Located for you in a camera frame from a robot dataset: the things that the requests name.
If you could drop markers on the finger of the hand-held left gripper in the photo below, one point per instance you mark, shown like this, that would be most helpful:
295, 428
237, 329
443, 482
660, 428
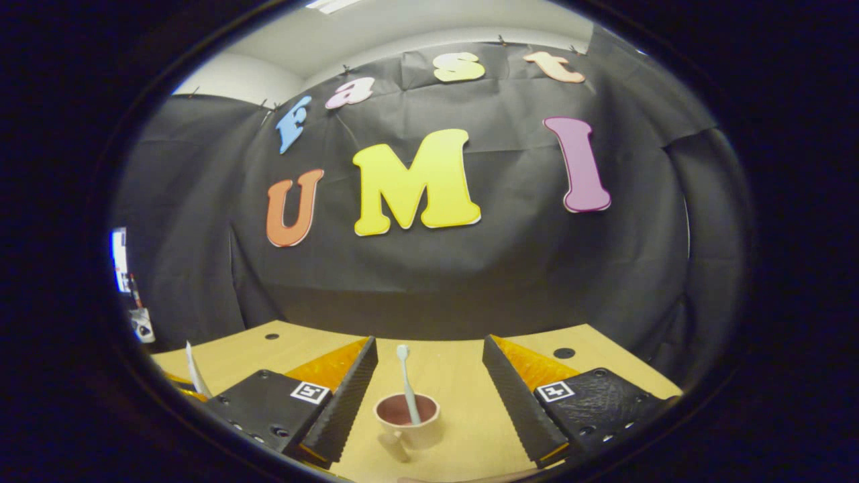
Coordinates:
182, 391

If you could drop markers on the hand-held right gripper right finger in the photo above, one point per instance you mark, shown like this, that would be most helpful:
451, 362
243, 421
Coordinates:
520, 402

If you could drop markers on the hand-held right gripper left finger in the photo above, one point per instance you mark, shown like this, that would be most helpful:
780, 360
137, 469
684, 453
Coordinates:
339, 402

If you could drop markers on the white toothpaste tube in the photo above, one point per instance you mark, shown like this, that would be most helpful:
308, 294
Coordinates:
195, 372

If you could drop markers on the pale green toothbrush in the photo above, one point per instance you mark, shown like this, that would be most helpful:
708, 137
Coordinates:
407, 386

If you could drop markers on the beige cup with brown inside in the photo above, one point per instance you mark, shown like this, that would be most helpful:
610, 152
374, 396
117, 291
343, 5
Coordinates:
419, 433

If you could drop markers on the wooden desktop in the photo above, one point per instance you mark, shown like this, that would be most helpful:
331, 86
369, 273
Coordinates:
456, 376

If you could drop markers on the white device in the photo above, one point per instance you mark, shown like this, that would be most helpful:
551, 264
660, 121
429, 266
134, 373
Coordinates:
142, 325

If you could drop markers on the black backdrop cloth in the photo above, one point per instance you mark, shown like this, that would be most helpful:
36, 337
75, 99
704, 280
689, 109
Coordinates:
470, 268

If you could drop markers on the computer monitor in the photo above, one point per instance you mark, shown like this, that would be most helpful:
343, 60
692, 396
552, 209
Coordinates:
120, 258

